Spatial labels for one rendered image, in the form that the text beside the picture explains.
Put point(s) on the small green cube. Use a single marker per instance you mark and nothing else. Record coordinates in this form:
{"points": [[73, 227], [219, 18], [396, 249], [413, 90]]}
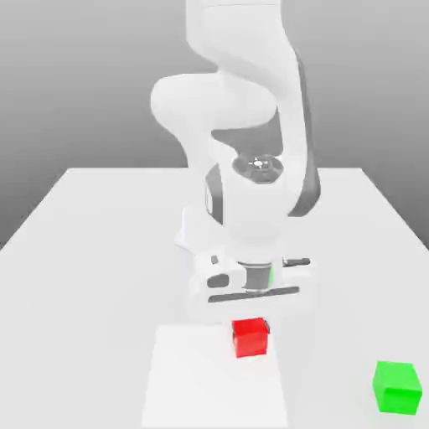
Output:
{"points": [[397, 388]]}

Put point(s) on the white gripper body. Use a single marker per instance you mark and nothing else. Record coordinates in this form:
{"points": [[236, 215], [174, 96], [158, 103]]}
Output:
{"points": [[254, 306]]}

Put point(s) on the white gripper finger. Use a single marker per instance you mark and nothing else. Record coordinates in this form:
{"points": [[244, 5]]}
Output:
{"points": [[267, 326]]}

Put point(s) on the small red cube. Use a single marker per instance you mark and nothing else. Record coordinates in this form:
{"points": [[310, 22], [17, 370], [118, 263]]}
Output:
{"points": [[249, 338]]}

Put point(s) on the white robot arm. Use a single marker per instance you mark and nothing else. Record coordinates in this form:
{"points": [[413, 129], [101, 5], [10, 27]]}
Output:
{"points": [[248, 100]]}

